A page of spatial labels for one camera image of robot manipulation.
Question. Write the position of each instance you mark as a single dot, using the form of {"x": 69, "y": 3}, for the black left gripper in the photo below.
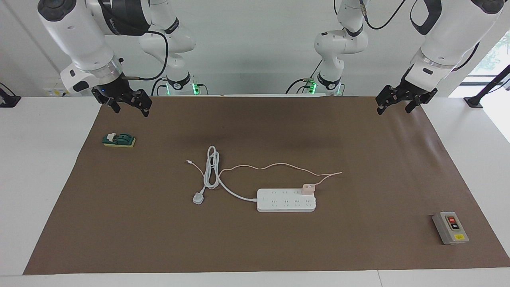
{"x": 414, "y": 93}

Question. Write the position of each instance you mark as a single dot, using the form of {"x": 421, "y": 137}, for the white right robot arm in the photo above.
{"x": 75, "y": 36}

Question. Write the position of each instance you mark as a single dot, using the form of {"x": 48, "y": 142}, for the white wall socket box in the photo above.
{"x": 53, "y": 92}

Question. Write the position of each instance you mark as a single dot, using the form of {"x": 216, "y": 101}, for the pink charger adapter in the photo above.
{"x": 308, "y": 189}

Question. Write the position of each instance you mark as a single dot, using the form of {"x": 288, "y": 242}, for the black angled stand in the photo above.
{"x": 474, "y": 101}

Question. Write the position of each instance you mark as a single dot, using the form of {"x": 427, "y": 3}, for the grey push-button switch box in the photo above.
{"x": 450, "y": 229}

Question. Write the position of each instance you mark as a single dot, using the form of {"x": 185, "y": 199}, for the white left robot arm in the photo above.
{"x": 450, "y": 32}

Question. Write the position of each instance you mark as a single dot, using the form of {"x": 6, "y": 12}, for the green knife switch yellow base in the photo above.
{"x": 121, "y": 138}

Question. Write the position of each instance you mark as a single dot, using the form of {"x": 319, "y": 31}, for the black clamp mount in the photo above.
{"x": 8, "y": 101}

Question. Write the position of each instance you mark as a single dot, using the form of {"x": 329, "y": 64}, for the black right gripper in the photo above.
{"x": 115, "y": 89}

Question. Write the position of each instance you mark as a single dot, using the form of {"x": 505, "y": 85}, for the brown table mat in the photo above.
{"x": 255, "y": 247}

